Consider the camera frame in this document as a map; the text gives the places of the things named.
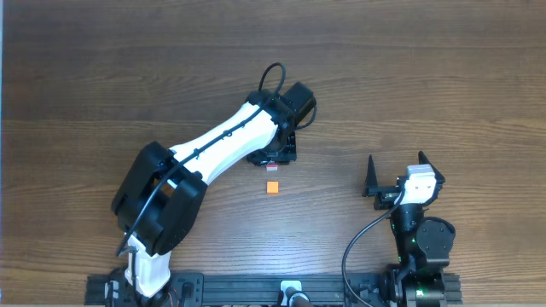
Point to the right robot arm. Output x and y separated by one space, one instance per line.
435 239

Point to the mounting rail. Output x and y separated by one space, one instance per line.
247 290

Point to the orange cube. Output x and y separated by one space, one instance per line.
272 187

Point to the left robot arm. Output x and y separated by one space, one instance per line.
230 140

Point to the white cube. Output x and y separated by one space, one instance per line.
272 168

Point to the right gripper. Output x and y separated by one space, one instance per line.
386 198

